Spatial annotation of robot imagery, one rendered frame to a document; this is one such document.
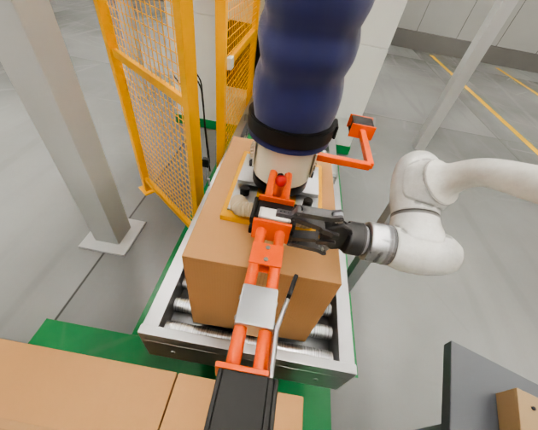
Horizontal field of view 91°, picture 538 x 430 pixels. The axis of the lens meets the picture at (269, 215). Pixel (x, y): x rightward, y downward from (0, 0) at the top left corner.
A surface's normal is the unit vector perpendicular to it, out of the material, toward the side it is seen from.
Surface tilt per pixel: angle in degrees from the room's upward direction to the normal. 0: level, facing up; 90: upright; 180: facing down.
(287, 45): 69
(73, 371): 0
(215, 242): 0
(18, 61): 90
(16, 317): 0
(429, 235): 22
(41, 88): 90
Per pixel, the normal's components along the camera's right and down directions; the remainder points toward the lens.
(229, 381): 0.13, -0.69
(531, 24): -0.14, 0.70
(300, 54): -0.31, 0.38
